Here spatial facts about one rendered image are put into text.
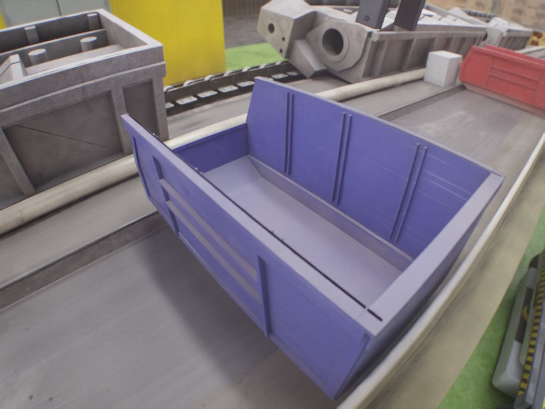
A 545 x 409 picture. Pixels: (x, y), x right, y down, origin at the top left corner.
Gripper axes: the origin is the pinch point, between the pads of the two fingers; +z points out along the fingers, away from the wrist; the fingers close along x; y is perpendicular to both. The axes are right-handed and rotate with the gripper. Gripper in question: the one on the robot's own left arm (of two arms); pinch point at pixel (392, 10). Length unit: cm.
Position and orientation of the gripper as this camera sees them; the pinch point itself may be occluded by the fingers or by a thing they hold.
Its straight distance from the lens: 39.7
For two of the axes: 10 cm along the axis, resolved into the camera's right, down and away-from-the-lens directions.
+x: -7.1, 4.1, -5.7
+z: -1.7, 6.9, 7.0
